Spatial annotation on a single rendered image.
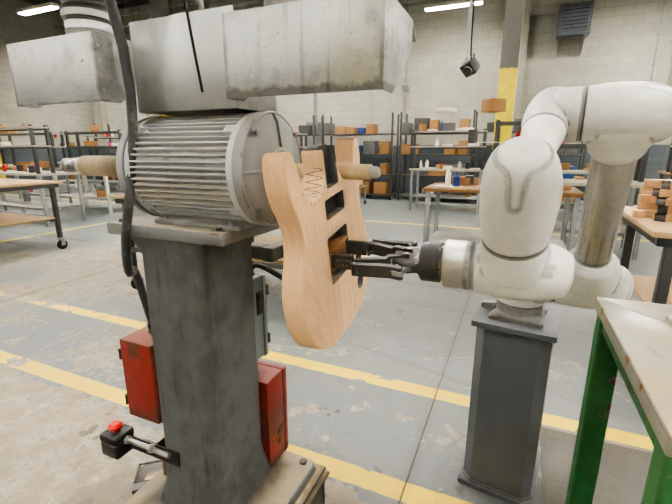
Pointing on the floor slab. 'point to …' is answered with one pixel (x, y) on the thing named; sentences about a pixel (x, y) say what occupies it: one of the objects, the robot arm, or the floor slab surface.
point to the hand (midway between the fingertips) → (341, 253)
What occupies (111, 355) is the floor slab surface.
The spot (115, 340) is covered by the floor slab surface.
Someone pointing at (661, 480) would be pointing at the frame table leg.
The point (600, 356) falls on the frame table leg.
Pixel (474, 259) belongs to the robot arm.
